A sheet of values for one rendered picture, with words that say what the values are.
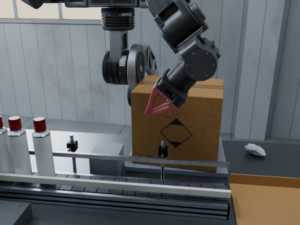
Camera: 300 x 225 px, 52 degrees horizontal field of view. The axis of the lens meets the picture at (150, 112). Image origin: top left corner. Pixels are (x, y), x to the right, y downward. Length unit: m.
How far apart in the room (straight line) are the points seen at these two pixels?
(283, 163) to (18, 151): 0.92
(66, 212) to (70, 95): 2.85
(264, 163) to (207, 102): 0.38
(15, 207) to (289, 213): 0.77
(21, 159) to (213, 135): 0.60
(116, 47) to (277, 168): 0.76
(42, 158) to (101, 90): 2.65
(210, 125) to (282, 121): 2.51
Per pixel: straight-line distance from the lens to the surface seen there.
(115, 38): 1.25
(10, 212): 0.94
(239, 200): 1.02
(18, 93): 4.09
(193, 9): 0.62
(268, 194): 1.07
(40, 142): 0.95
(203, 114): 1.00
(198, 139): 1.04
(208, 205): 0.90
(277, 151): 1.35
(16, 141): 0.98
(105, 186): 0.92
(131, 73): 1.21
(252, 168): 1.20
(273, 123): 3.49
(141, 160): 0.94
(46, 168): 0.99
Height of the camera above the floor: 1.42
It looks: 21 degrees down
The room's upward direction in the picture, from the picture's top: straight up
